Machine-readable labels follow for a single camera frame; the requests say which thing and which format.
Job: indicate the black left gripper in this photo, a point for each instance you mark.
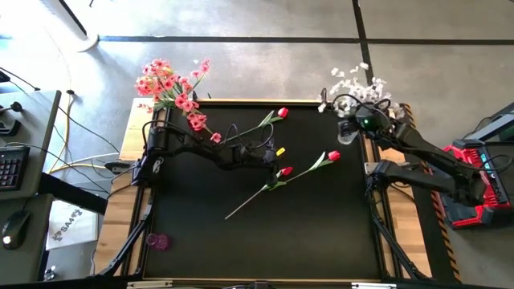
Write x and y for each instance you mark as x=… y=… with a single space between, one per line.
x=255 y=155

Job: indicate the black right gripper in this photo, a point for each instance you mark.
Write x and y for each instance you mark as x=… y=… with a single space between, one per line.
x=361 y=127

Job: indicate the clear faceted glass vase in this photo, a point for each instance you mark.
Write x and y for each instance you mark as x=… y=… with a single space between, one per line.
x=346 y=141

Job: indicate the red artificial tulip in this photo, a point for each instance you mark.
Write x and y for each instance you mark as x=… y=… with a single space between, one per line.
x=283 y=112
x=334 y=155
x=287 y=171

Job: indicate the pink artificial flower bunch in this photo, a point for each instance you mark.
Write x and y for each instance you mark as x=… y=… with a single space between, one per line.
x=160 y=82
x=197 y=120

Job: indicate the purple glass vase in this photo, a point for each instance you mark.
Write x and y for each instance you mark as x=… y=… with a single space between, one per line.
x=158 y=242

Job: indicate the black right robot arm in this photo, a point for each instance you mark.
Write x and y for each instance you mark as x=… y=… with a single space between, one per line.
x=425 y=146

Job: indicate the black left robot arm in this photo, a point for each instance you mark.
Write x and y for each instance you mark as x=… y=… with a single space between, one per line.
x=158 y=138

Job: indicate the small pink flower sprig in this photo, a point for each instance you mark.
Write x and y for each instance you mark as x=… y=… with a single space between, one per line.
x=144 y=107

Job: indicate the black hazard-striped floor mat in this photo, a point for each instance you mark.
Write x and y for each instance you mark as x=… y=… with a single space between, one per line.
x=437 y=249

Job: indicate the black power strip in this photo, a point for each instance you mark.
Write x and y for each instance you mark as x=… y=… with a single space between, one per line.
x=116 y=166

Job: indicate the red black power unit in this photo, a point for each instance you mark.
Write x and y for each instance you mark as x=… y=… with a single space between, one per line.
x=474 y=221

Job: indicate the black desk foot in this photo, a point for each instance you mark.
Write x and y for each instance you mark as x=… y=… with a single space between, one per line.
x=72 y=194

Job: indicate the white paper sheet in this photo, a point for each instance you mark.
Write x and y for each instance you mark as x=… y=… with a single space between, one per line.
x=72 y=229

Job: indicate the stand with white round base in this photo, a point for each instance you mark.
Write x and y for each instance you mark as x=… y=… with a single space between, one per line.
x=88 y=43

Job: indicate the grey office desk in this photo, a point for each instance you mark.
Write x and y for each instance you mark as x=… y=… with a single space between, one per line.
x=36 y=120

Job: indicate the small silver metal object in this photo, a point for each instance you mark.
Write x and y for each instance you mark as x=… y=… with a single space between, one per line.
x=50 y=273

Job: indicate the black computer keyboard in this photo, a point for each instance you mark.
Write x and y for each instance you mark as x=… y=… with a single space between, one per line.
x=12 y=168

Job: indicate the black knob with stalk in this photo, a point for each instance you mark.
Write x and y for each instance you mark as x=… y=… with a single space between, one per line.
x=16 y=107

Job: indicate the black computer mouse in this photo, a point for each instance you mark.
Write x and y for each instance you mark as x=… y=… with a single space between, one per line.
x=16 y=229

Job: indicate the black aluminium table frame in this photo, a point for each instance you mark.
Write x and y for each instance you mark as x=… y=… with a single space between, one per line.
x=257 y=101

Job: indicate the black diagonal frame strut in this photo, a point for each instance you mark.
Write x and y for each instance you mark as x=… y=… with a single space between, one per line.
x=128 y=241
x=395 y=249

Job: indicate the grey equipment frame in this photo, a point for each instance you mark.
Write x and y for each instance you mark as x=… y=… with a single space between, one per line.
x=494 y=124

